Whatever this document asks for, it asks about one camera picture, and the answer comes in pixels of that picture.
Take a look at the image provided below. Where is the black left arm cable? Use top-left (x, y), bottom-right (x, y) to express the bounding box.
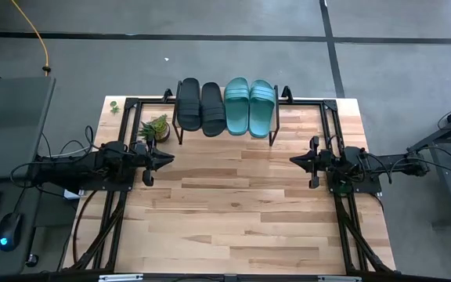
top-left (9, 125), bottom-right (149, 190)

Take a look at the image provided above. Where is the yellow cable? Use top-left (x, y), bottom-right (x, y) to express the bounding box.
top-left (10, 0), bottom-right (52, 78)

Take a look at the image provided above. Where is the grey desk panel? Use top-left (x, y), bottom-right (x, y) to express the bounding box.
top-left (0, 75), bottom-right (57, 182)

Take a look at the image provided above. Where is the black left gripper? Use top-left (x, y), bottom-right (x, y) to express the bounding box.
top-left (131, 136), bottom-right (176, 188)

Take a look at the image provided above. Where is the silver metal bracket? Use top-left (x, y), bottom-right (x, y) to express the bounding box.
top-left (317, 275), bottom-right (363, 282)
top-left (98, 273), bottom-right (145, 282)

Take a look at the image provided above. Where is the dark brown floor cable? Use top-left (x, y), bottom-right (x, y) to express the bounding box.
top-left (72, 189), bottom-right (99, 264)

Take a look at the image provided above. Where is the black computer mouse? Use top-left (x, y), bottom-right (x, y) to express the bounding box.
top-left (0, 211), bottom-right (24, 253)

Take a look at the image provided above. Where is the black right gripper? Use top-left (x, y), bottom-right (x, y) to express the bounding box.
top-left (288, 135), bottom-right (342, 190)

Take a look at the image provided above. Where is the white floor cable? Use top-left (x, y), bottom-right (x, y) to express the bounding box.
top-left (46, 147), bottom-right (94, 159)

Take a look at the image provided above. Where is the black rubber slide sandal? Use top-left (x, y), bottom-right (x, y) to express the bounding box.
top-left (175, 76), bottom-right (204, 132)
top-left (200, 81), bottom-right (228, 139)

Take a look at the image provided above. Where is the teal rubber slide sandal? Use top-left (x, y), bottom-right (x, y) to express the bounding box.
top-left (247, 78), bottom-right (277, 139)
top-left (223, 76), bottom-right (251, 137)

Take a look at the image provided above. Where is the potted green succulent plant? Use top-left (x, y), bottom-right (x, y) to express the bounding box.
top-left (138, 113), bottom-right (171, 144)

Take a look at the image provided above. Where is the wooden shelf black metal frame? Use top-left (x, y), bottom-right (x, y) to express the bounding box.
top-left (171, 79), bottom-right (282, 148)

